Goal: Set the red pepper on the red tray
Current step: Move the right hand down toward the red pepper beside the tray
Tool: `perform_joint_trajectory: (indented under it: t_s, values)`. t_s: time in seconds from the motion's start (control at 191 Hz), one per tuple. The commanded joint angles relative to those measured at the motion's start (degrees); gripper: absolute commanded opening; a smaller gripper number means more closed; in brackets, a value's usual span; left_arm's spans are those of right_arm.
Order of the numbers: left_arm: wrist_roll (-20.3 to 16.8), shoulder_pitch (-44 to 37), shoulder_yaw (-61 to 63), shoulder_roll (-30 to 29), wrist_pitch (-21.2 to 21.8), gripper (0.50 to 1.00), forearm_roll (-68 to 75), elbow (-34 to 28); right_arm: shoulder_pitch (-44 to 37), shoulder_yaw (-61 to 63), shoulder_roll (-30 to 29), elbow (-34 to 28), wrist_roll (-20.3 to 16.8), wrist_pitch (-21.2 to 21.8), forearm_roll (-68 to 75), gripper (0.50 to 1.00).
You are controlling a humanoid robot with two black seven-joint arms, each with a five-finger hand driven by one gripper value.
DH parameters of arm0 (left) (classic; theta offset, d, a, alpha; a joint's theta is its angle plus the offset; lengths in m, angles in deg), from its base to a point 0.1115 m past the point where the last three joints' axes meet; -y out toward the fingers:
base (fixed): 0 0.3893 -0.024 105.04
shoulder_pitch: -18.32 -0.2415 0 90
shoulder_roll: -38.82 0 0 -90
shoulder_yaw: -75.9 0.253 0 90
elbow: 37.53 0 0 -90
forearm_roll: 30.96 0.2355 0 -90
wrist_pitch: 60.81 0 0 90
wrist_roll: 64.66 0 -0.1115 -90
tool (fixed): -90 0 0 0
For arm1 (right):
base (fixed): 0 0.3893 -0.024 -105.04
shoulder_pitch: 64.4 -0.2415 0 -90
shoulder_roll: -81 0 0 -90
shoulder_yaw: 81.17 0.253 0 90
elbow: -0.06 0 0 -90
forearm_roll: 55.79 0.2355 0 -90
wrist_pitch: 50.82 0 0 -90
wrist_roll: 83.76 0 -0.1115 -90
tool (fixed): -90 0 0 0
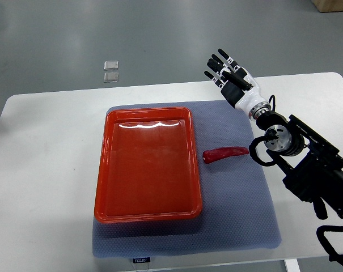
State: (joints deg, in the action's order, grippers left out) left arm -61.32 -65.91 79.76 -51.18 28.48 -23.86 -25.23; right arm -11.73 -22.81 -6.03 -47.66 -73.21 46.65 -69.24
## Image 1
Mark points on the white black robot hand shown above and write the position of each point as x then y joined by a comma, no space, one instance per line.
237,85

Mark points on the grey blue cushion mat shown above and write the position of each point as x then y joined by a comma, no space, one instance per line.
237,208

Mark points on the upper floor outlet cover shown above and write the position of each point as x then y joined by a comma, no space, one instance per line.
110,65

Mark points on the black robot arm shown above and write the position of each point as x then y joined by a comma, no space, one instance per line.
312,166

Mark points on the black brand label tag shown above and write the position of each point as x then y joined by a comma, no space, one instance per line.
142,260

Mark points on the red plastic tray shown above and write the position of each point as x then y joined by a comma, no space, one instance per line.
148,167

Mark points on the white table leg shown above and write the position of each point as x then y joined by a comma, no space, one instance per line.
291,265

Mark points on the red chili pepper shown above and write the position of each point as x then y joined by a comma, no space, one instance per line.
210,156

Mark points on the wooden box corner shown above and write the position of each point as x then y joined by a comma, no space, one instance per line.
324,6

